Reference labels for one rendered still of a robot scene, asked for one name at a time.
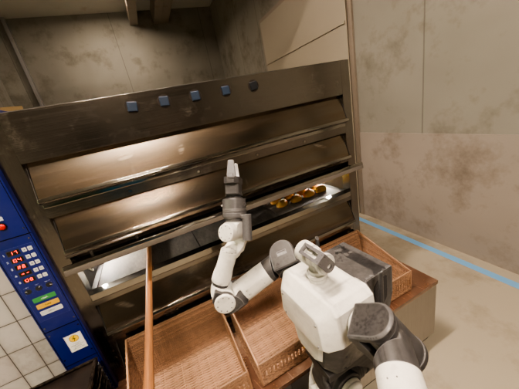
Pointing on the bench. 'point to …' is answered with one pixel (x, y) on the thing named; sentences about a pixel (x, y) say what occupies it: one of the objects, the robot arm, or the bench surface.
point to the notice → (76, 341)
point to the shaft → (148, 326)
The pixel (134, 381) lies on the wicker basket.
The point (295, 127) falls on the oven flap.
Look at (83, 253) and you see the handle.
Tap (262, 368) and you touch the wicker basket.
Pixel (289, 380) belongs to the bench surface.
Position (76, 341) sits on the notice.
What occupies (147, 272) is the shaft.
